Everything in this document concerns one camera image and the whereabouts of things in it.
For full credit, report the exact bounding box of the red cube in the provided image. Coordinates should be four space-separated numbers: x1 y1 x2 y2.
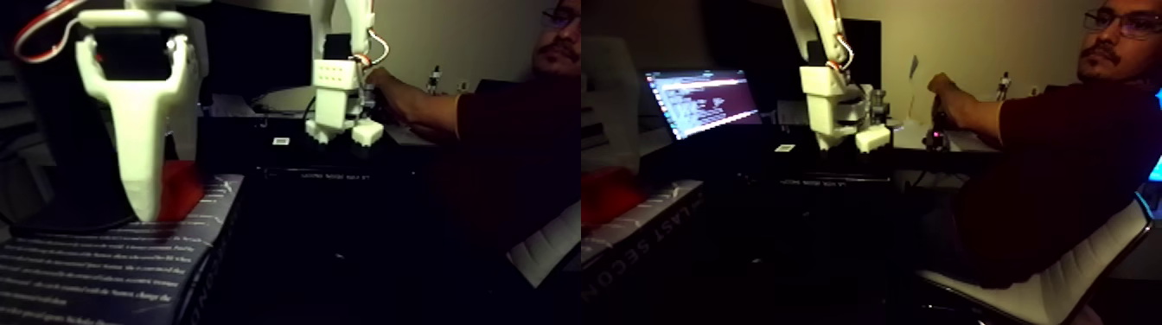
156 161 207 225

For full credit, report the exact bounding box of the dark leader arm handle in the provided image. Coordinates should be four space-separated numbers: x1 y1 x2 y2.
923 99 955 151

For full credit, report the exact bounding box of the person's hand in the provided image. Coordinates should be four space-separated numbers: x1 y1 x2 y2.
928 73 961 115

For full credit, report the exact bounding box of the black flat monitor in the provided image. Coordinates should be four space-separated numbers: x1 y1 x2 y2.
200 0 315 97

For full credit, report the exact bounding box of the black book with white print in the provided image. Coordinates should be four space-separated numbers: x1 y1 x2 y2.
0 172 246 325

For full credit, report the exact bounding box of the black box with white lettering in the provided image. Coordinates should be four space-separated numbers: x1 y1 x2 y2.
259 166 378 181

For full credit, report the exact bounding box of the open laptop with lit screen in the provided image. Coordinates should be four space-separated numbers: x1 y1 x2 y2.
644 67 763 142

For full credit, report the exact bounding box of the white office chair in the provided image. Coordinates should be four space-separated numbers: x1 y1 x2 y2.
916 204 1162 325

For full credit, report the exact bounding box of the person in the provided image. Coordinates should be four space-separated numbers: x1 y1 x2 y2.
928 0 1162 290

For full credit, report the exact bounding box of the red white servo cable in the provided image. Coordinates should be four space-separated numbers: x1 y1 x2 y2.
11 0 85 65

